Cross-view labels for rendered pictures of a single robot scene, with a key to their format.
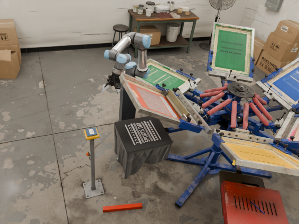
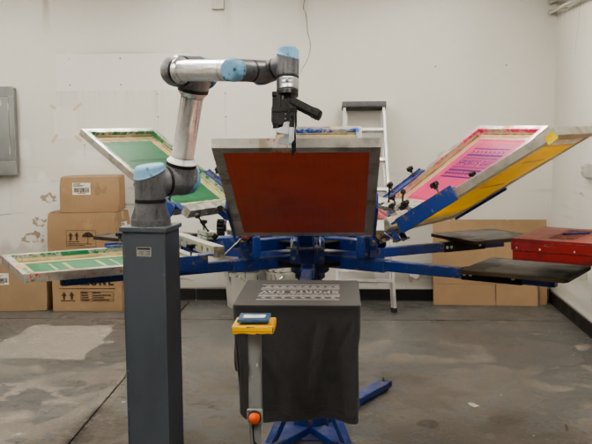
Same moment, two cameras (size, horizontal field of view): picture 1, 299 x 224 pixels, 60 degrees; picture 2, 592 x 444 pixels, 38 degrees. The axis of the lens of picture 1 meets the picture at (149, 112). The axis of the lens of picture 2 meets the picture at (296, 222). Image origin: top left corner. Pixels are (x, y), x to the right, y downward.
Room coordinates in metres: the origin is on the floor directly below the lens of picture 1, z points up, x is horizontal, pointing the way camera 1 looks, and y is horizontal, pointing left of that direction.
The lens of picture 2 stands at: (0.35, 2.77, 1.58)
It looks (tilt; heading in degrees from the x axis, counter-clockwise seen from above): 7 degrees down; 301
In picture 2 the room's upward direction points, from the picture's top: straight up
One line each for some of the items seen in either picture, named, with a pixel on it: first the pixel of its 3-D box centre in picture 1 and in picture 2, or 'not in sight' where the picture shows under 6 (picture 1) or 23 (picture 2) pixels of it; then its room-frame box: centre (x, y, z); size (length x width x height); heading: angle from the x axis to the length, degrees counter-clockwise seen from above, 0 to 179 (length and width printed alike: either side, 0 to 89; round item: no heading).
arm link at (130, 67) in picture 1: (131, 68); (151, 181); (2.46, 0.26, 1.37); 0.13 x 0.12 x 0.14; 76
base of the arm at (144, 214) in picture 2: not in sight; (150, 211); (2.46, 0.27, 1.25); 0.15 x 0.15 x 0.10
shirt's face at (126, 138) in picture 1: (143, 132); (299, 292); (1.95, 0.03, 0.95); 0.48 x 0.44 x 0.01; 118
